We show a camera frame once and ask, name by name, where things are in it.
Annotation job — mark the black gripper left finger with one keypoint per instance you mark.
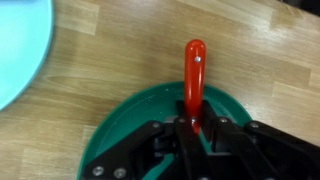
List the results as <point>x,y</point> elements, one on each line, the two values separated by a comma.
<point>140,150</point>

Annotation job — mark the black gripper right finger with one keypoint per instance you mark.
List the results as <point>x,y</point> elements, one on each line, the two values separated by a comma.
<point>260,153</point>

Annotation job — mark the green plate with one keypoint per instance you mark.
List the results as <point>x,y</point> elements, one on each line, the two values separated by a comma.
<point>133,110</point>

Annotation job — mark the light cyan plate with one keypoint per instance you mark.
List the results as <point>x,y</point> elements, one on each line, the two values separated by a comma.
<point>20,43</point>

